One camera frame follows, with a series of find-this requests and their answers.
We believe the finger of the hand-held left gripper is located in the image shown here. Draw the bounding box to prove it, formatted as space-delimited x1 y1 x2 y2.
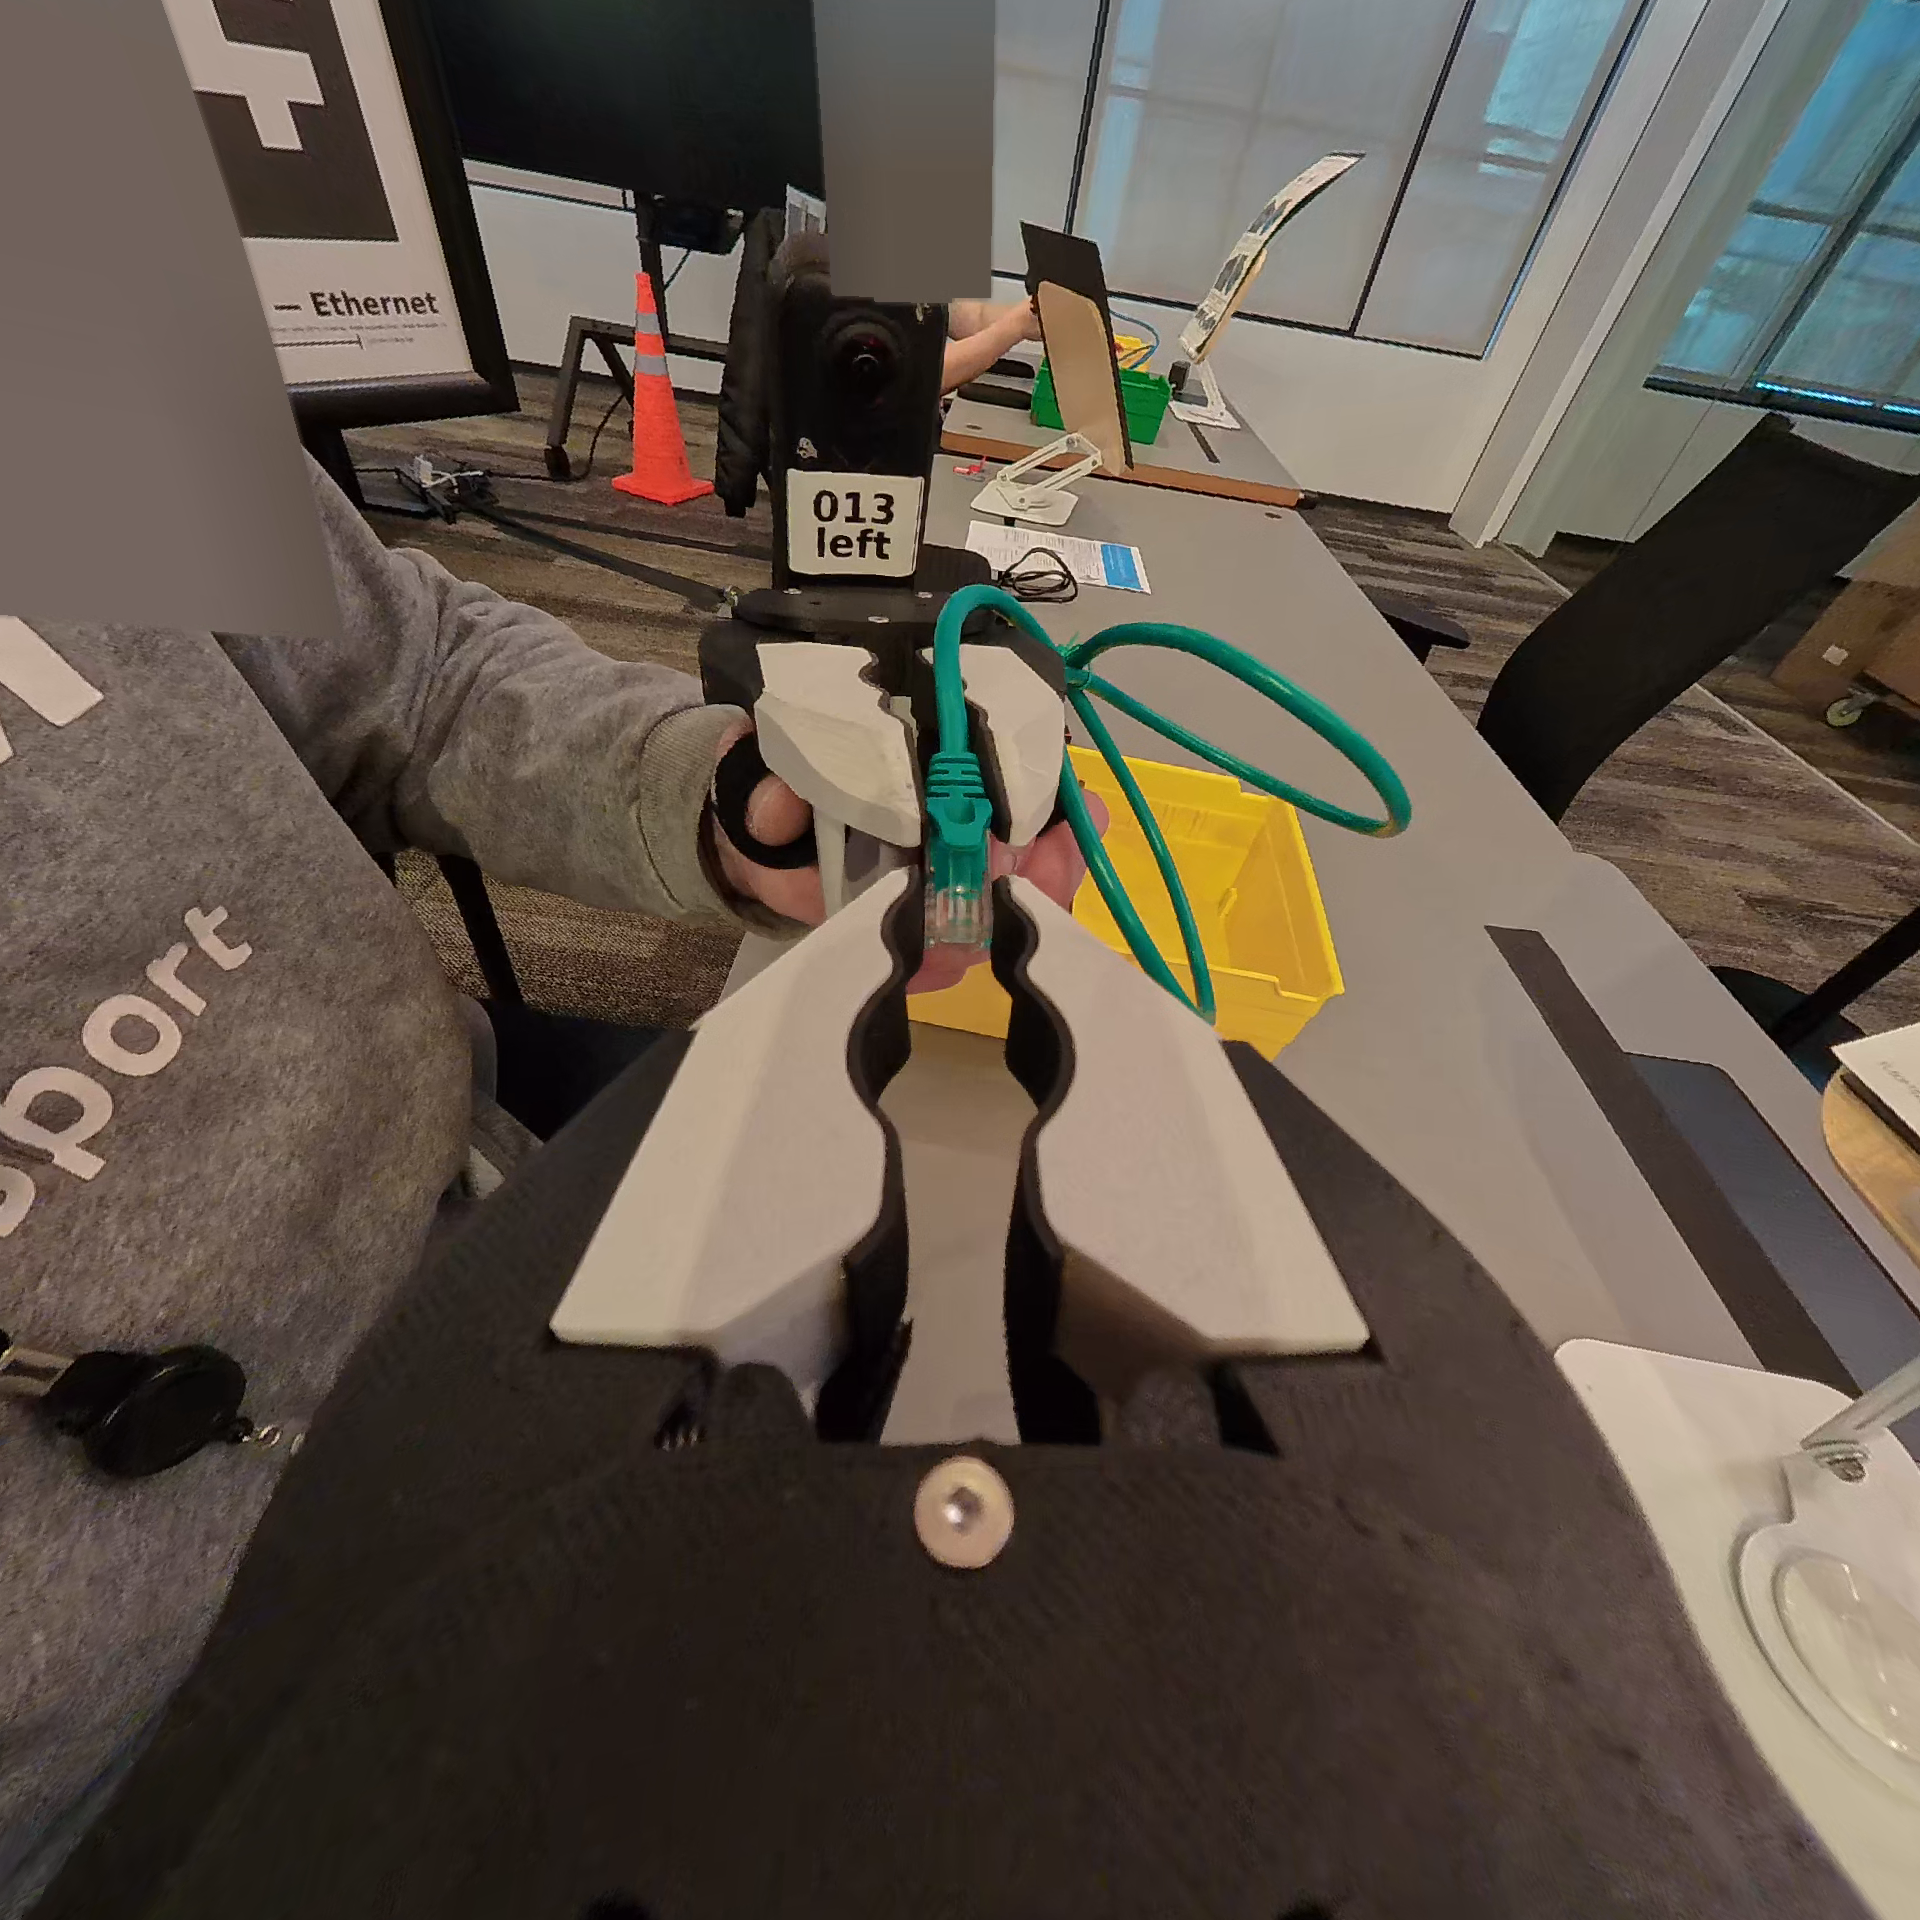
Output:
752 643 922 845
961 643 1070 845

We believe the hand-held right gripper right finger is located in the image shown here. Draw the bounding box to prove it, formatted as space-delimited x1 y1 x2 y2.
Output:
990 877 1374 1449

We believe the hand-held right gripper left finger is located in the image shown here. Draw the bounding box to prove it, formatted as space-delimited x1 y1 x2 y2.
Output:
551 867 923 1444

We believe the green ethernet cable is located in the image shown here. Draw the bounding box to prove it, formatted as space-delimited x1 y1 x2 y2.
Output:
919 584 1416 1024

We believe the yellow plastic bin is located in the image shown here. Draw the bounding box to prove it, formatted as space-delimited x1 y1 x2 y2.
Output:
908 744 1344 1064

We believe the person's left forearm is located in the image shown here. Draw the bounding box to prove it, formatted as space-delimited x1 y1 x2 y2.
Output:
218 451 752 940

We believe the person's left hand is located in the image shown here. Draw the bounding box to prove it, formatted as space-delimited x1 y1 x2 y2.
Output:
704 736 1115 995

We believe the printed paper sheet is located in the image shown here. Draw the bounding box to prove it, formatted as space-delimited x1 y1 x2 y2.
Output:
968 519 1151 595

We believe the orange traffic cone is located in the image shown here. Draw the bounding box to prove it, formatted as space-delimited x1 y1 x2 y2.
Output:
611 269 715 506

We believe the white document stand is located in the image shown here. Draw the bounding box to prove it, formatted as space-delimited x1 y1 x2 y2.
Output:
1552 1336 1920 1802
1175 152 1368 431
971 221 1136 528

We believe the green plastic bin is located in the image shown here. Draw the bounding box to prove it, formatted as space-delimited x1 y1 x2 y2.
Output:
1031 357 1172 449

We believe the black monitor on stand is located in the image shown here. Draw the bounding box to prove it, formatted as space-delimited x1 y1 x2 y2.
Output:
428 0 825 483

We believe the black badge reel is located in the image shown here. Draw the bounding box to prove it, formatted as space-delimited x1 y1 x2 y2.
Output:
0 1340 302 1479

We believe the black office chair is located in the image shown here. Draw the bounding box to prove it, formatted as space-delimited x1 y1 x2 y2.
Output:
1476 411 1920 1051

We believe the cardboard box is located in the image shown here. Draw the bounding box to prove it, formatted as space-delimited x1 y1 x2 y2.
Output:
1769 496 1920 723

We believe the framed wall poster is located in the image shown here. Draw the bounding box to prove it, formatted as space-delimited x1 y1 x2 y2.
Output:
162 0 522 431

